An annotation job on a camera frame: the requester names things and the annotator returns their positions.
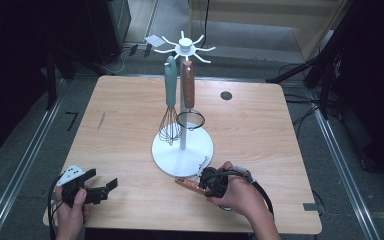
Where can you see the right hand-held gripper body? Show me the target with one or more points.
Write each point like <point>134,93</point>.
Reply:
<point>215,181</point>

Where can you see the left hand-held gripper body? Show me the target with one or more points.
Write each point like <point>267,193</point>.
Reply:
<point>71,174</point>

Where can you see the white utensil stand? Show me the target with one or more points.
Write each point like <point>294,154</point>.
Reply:
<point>180,160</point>

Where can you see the person's right hand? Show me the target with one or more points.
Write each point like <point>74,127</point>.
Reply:
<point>243,196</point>

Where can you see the person's left hand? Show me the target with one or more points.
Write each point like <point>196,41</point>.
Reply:
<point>70,220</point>

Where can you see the black metal stand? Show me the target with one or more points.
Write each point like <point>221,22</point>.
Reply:
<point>51,86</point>

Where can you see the black tape patch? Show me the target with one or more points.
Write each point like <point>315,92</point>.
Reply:
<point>310,206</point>

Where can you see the dark curtain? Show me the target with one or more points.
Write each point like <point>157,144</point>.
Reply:
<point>6,66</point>
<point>373,83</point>

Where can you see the black tripod leg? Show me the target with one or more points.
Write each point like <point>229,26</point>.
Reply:
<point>290,73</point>

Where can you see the small black floor block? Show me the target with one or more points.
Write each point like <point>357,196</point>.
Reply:
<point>133,50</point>

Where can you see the black cabinet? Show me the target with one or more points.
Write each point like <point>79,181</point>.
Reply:
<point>108,30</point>

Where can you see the white paper sheet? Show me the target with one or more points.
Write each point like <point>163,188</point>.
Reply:
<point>155,40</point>

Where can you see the metal floor rail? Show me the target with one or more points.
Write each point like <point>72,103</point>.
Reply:
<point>341,170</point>
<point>20,173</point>

